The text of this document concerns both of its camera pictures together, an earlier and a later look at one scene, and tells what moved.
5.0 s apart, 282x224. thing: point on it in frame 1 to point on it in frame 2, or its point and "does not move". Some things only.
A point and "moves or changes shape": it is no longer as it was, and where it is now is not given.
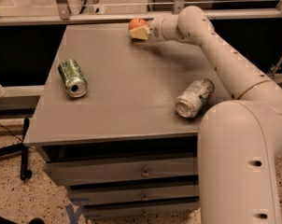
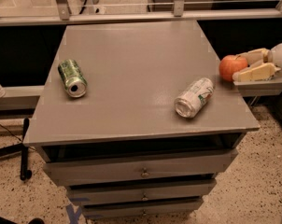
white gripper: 155,29 to 281,57
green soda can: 74,80 does not move
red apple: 134,23 moves or changes shape
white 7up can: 194,97 does not move
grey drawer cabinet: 118,120 does not move
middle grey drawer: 178,189 does not move
